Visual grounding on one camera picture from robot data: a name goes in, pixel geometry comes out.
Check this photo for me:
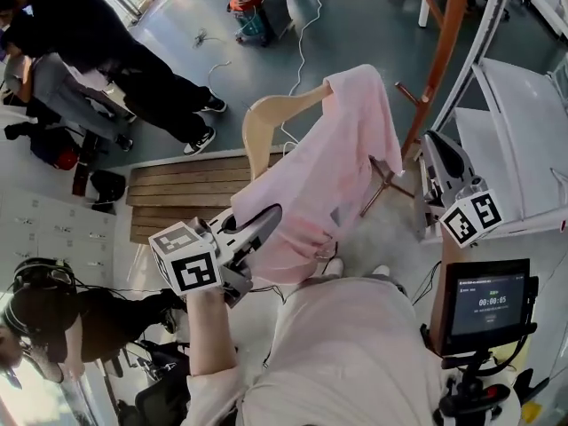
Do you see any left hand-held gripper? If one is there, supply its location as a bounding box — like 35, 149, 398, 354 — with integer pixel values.
148, 203, 284, 308

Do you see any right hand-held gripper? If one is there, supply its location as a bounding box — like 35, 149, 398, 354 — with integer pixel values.
418, 129, 505, 250

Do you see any pink garment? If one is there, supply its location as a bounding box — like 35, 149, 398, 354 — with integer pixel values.
230, 63, 405, 284

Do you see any wooden hanger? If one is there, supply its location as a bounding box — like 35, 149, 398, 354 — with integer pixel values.
241, 84, 335, 182

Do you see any brown wooden coat rack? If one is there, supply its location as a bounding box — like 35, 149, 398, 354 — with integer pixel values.
359, 0, 474, 219

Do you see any person's right forearm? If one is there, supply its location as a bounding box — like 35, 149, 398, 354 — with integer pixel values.
429, 236, 459, 355

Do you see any person's left forearm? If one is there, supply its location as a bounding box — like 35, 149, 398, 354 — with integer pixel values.
185, 285, 241, 377

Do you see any wooden slatted platform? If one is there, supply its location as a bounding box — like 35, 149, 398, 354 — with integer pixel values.
125, 150, 290, 246

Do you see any white fluffy rug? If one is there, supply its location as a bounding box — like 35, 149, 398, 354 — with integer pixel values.
335, 201, 430, 283

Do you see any black monitor screen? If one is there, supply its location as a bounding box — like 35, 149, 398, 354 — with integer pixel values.
442, 258, 540, 357

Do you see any person's pink clothed body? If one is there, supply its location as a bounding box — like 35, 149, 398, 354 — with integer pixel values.
185, 276, 446, 426

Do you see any black office chair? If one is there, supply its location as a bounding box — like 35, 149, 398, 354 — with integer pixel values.
115, 339, 193, 426

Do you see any white drawer cabinet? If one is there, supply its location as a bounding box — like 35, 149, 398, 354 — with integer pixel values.
0, 187, 117, 288

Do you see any red and green vacuum cleaner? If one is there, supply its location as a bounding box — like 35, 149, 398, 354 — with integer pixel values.
227, 0, 295, 46

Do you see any red and black bag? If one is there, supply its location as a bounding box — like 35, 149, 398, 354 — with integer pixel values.
29, 122, 86, 171

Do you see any black monitor stand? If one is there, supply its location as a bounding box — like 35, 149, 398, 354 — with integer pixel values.
420, 321, 552, 426

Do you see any white cable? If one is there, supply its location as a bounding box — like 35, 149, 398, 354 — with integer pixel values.
278, 0, 330, 150

